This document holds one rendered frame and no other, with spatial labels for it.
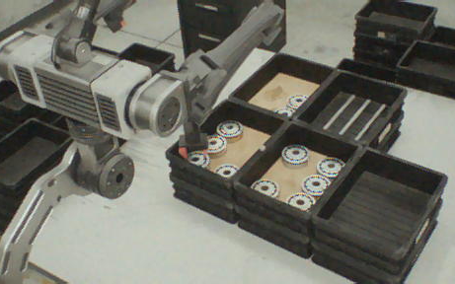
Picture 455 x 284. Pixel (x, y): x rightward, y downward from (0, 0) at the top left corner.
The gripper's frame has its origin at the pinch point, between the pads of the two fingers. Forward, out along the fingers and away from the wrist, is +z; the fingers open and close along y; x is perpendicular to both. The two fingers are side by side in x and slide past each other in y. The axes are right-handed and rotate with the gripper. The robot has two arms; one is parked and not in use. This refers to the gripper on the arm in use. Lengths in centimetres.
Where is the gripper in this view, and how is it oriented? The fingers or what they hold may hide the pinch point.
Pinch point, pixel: (195, 158)
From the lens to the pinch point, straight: 224.8
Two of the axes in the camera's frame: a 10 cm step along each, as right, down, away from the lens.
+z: 0.6, 7.7, 6.4
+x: 0.4, 6.4, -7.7
